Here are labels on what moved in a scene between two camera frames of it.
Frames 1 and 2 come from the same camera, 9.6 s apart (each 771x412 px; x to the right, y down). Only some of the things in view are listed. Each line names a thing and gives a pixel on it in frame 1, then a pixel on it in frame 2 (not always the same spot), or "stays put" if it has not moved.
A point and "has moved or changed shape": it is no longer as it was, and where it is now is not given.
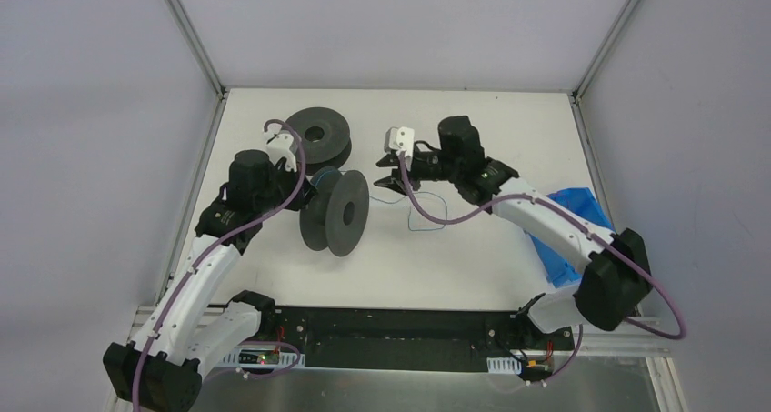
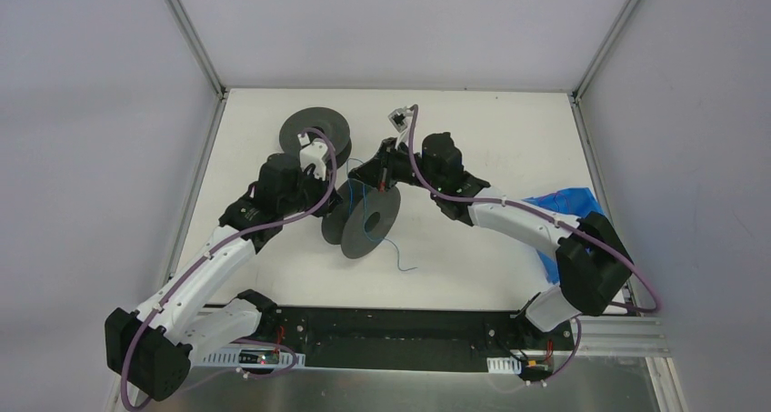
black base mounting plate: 331,336 stays put
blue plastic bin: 560,270 stays put
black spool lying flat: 325,136 stays put
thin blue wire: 409,216 → 364,215
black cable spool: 336,217 has moved or changed shape
